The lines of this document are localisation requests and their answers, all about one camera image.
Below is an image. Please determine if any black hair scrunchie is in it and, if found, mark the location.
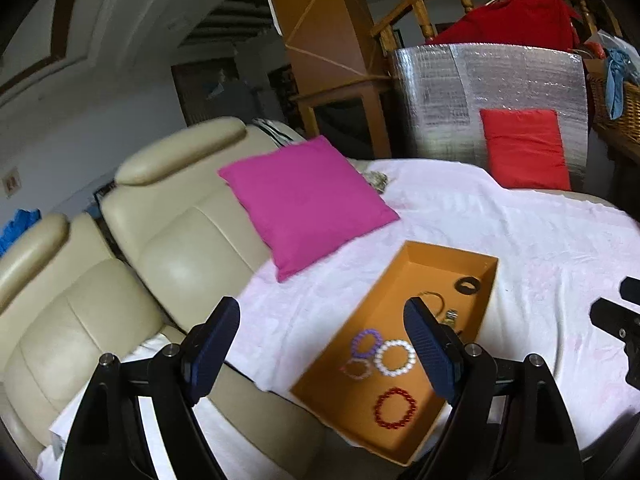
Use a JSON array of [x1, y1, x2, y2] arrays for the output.
[[454, 275, 482, 296]]

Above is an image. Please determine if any white pearl bead bracelet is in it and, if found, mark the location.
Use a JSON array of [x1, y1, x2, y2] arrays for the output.
[[372, 339, 419, 380]]

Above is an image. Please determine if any small metal charm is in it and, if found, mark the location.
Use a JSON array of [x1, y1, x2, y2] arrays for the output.
[[440, 309, 459, 330]]

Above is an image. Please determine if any beige leather armchair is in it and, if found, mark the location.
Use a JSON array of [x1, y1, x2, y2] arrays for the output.
[[101, 117, 326, 479], [1, 214, 183, 465]]

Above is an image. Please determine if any orange cardboard tray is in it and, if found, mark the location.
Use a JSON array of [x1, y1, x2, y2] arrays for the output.
[[291, 242, 498, 466]]

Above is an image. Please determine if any wicker basket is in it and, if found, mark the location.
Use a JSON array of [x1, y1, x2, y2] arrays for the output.
[[584, 58, 639, 146]]

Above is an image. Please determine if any red cushion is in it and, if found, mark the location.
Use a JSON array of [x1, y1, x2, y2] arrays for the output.
[[480, 108, 572, 191]]

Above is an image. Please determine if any blue cloth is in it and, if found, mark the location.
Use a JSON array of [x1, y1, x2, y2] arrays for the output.
[[605, 49, 639, 120]]

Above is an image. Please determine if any magenta cushion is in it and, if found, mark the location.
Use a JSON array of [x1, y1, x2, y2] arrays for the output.
[[218, 136, 399, 283]]

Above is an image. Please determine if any silver insulation foil sheet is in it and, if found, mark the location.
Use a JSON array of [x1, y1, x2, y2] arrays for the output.
[[390, 44, 589, 191]]

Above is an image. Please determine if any large red pillow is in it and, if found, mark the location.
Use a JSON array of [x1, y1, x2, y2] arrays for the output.
[[427, 0, 580, 52]]

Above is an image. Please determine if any brown cardboard panel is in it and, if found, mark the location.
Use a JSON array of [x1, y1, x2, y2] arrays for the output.
[[271, 0, 384, 96]]

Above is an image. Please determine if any red bead bracelet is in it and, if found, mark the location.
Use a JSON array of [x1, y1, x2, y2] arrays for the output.
[[372, 386, 420, 430]]

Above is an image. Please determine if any thin wire bangle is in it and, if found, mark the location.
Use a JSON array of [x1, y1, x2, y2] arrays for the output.
[[418, 290, 446, 318]]

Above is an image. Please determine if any purple bead bracelet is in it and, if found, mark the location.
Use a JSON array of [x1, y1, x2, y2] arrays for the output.
[[349, 327, 385, 361]]

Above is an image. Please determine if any wooden table frame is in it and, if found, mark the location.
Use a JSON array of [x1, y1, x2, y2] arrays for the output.
[[293, 76, 393, 160]]

